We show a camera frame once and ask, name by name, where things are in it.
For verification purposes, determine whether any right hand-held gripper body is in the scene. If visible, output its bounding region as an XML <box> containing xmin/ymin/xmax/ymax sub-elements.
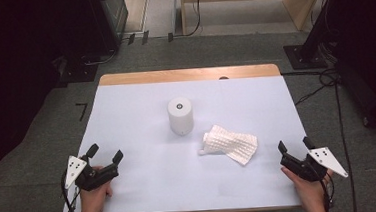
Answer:
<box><xmin>278</xmin><ymin>145</ymin><xmax>350</xmax><ymax>185</ymax></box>

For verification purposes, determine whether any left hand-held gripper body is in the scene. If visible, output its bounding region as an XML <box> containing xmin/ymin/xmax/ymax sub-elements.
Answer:
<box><xmin>62</xmin><ymin>152</ymin><xmax>122</xmax><ymax>195</ymax></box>

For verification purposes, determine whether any white waffle cloth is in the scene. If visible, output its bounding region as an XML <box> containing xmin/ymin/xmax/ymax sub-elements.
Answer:
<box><xmin>195</xmin><ymin>121</ymin><xmax>260</xmax><ymax>169</ymax></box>

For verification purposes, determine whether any person's right hand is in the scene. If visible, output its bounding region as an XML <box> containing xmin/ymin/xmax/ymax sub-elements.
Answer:
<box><xmin>280</xmin><ymin>162</ymin><xmax>336</xmax><ymax>211</ymax></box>

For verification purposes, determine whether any person's left hand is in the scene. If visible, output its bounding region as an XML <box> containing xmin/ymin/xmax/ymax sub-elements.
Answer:
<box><xmin>77</xmin><ymin>165</ymin><xmax>115</xmax><ymax>212</ymax></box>

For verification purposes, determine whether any black flat stand base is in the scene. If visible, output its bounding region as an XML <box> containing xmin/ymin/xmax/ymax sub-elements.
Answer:
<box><xmin>55</xmin><ymin>53</ymin><xmax>101</xmax><ymax>85</ymax></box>

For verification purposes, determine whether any black stand with square base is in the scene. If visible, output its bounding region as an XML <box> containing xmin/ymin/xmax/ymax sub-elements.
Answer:
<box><xmin>280</xmin><ymin>0</ymin><xmax>357</xmax><ymax>72</ymax></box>

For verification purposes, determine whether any wooden table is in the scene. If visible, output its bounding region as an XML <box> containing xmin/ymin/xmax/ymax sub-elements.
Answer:
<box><xmin>53</xmin><ymin>61</ymin><xmax>302</xmax><ymax>212</ymax></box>

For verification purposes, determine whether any black cabinet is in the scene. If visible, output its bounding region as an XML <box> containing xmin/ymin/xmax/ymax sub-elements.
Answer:
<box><xmin>86</xmin><ymin>0</ymin><xmax>132</xmax><ymax>58</ymax></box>

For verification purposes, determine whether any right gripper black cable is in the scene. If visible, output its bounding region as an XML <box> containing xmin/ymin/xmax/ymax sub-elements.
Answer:
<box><xmin>318</xmin><ymin>171</ymin><xmax>338</xmax><ymax>212</ymax></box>

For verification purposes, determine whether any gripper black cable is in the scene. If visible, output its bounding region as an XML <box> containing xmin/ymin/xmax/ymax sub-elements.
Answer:
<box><xmin>58</xmin><ymin>169</ymin><xmax>83</xmax><ymax>212</ymax></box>
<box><xmin>318</xmin><ymin>171</ymin><xmax>338</xmax><ymax>212</ymax></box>

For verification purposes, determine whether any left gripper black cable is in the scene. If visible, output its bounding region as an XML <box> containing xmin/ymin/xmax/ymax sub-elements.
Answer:
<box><xmin>58</xmin><ymin>169</ymin><xmax>83</xmax><ymax>212</ymax></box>

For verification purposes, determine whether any long black floor cable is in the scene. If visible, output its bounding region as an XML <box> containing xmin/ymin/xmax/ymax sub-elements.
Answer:
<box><xmin>281</xmin><ymin>67</ymin><xmax>359</xmax><ymax>212</ymax></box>

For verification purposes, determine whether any thin grey floor cable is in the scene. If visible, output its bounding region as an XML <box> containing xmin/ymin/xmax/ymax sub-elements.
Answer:
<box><xmin>82</xmin><ymin>48</ymin><xmax>121</xmax><ymax>67</ymax></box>

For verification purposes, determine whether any black hanging cable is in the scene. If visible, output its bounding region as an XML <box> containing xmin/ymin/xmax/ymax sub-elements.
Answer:
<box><xmin>170</xmin><ymin>0</ymin><xmax>205</xmax><ymax>39</ymax></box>

